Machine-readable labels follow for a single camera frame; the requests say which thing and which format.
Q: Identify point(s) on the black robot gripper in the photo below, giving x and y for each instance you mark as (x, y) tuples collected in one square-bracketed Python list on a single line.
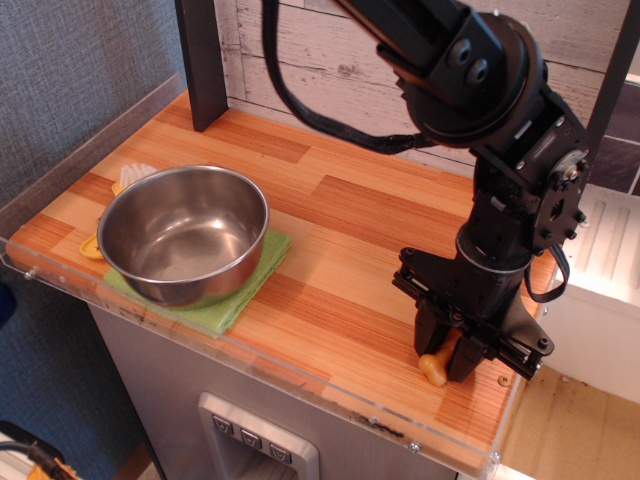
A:
[(480, 297)]

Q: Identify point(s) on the yellow toy chicken drumstick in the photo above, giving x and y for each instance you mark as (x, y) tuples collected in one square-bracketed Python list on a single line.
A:
[(434, 365)]

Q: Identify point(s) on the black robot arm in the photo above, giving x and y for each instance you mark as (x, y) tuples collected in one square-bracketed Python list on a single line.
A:
[(477, 81)]

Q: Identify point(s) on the white toy sink unit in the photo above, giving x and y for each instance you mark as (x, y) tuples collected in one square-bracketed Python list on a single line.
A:
[(595, 324)]

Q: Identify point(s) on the clear acrylic table guard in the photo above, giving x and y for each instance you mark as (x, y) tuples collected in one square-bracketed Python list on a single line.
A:
[(352, 343)]

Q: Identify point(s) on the silver dispenser panel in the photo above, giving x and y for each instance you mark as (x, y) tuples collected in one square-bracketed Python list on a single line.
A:
[(243, 445)]

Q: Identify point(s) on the green cloth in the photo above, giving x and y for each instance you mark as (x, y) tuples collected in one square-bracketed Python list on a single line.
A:
[(220, 316)]

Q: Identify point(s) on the grey toy fridge cabinet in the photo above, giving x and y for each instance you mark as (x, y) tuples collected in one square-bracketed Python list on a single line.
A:
[(164, 380)]

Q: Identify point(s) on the stainless steel bowl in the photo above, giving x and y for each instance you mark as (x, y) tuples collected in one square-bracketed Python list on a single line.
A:
[(186, 236)]

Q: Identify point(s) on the yellow toy brush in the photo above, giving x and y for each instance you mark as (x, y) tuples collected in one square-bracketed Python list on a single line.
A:
[(129, 174)]

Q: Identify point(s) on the orange black object bottom left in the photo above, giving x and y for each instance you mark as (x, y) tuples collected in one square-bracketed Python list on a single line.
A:
[(26, 456)]

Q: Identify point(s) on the dark left shelf post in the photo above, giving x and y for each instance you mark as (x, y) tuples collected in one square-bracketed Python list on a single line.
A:
[(203, 63)]

